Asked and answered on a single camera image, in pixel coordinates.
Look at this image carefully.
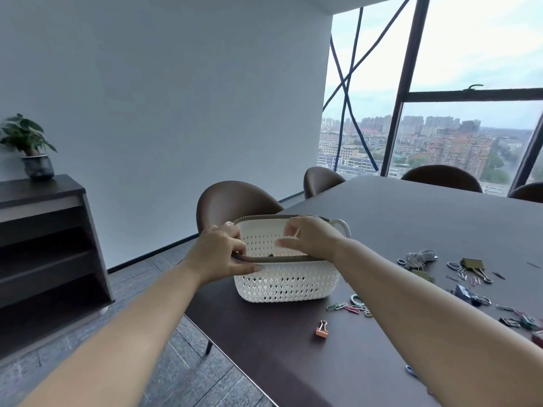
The large olive binder clip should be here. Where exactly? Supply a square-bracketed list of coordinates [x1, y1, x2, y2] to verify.
[460, 258, 494, 285]

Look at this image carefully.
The person's right forearm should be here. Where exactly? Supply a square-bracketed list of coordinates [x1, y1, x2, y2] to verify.
[334, 239, 543, 407]

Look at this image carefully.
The white cord bundle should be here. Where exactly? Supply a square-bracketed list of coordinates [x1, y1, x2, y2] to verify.
[405, 249, 438, 270]

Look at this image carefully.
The person's left hand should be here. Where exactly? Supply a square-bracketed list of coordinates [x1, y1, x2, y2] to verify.
[182, 222, 262, 287]

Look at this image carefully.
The dark window frame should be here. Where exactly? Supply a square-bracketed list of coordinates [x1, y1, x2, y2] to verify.
[379, 0, 543, 192]

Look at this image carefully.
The dark wooden shelf cabinet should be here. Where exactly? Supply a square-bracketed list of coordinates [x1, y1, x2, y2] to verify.
[0, 174, 115, 361]

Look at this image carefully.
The pile of coloured paper clips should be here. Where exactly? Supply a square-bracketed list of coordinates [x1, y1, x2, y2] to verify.
[495, 304, 543, 332]
[325, 294, 374, 318]
[445, 261, 482, 286]

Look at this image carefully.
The brown leather chair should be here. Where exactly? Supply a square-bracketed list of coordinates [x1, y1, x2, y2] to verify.
[508, 182, 543, 204]
[400, 164, 483, 194]
[196, 181, 284, 239]
[303, 167, 347, 200]

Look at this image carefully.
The person's right hand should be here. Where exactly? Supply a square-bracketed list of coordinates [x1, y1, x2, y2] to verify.
[276, 215, 345, 261]

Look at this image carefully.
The green potted plant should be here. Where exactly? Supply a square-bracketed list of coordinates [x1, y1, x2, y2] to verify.
[0, 113, 58, 181]

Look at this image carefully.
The person's left forearm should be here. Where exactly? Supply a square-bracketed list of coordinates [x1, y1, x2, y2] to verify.
[19, 260, 205, 407]

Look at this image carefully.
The white woven plastic basket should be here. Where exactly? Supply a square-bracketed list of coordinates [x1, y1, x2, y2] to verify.
[230, 214, 352, 304]

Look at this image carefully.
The blue binder clip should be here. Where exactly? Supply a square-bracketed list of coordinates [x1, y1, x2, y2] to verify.
[454, 284, 492, 306]

